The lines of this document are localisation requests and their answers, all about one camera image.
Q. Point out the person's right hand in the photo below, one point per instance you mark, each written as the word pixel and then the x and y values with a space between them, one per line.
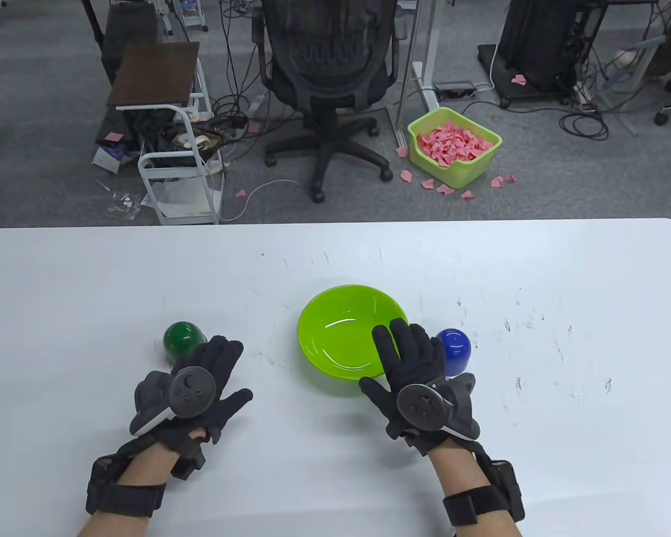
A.
pixel 411 358

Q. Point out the scattered pink floor scraps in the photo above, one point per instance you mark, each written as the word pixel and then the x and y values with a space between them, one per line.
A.
pixel 444 189

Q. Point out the white cardboard box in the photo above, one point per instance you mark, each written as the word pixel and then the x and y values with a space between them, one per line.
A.
pixel 106 159

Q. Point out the white desk leg frame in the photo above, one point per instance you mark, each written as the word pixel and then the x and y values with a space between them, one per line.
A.
pixel 419 78

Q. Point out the light green plastic bin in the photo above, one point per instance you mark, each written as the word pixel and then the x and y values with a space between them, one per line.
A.
pixel 464 170

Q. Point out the brown top side table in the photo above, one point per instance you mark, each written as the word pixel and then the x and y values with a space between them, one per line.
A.
pixel 154 72

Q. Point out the pile of pink scraps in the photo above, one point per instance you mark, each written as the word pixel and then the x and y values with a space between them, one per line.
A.
pixel 453 144

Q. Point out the grey power box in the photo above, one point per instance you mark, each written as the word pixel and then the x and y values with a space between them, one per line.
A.
pixel 453 88

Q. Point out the lime green plastic bowl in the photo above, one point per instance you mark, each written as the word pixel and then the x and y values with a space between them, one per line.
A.
pixel 341 330

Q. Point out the dark grey motion controller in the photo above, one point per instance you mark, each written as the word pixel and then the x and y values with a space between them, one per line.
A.
pixel 425 408
pixel 193 391

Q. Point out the clear plastic wrapper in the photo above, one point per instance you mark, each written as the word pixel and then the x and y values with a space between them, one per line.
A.
pixel 124 204

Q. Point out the person's left hand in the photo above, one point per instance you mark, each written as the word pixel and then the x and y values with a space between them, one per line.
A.
pixel 223 363

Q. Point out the black computer tower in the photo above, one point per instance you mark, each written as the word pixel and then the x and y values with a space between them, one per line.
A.
pixel 537 39

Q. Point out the dark side table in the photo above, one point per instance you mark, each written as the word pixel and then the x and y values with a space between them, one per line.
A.
pixel 128 22

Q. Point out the black wheeled platform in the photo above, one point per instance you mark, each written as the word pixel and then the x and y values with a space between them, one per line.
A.
pixel 489 67

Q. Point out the green dice cup cover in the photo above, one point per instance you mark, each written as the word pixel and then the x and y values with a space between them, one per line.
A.
pixel 182 338

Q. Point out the white metal cart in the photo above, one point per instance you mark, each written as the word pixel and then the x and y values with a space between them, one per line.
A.
pixel 170 170

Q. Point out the black mesh office chair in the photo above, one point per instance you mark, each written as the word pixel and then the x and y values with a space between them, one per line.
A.
pixel 327 61

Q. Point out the blue dice cup cover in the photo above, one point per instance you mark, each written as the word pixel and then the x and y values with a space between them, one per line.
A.
pixel 456 347

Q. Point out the person's right forearm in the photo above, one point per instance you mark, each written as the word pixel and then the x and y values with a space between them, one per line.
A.
pixel 456 472

